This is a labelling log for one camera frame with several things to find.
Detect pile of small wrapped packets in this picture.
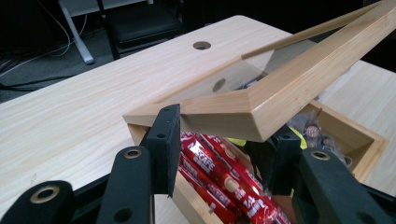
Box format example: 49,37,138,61
288,110,353,169

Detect black folding chair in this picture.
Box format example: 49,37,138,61
97,0,185,61

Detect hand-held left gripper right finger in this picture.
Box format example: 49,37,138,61
246,125,396,224

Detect black floor cables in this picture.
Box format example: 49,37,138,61
0,46,78,91

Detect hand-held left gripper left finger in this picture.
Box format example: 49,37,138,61
96,104,182,224

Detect yellow-green capsule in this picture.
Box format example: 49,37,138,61
227,137,248,147
288,125,308,150

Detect white desk frame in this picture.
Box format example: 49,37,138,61
57,0,155,66

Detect white cable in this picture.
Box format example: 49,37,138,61
36,0,89,58

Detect red sachet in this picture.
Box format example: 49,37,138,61
181,132,292,224
177,153,244,224
199,133,265,190

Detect wooden box with glass lid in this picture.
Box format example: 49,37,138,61
122,0,396,224

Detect table cable hole grommet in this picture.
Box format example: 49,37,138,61
191,40,212,51

